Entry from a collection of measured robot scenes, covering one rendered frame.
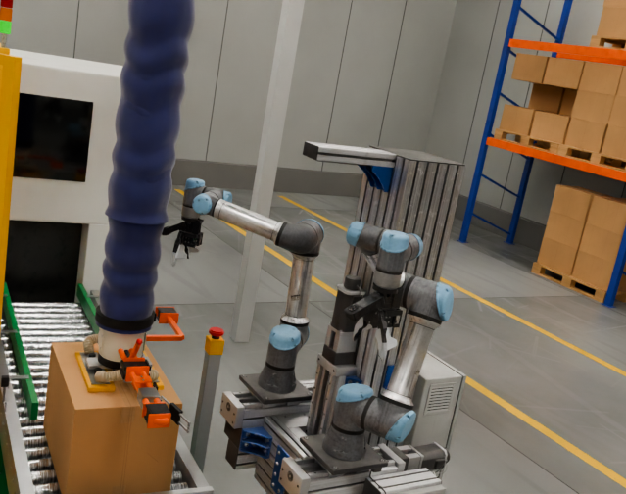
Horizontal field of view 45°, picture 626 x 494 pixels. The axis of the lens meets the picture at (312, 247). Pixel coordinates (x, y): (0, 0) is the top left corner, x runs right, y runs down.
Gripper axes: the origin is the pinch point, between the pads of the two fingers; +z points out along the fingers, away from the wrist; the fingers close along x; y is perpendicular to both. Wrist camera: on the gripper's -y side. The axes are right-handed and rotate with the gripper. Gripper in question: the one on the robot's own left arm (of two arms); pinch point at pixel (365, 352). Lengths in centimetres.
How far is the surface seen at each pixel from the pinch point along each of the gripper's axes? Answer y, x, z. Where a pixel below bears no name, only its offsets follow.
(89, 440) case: -49, 86, 70
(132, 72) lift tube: -41, 108, -62
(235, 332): 143, 346, 144
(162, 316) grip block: -7, 137, 43
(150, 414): -42, 50, 42
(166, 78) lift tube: -31, 102, -61
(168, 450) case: -19, 83, 77
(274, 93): 143, 345, -46
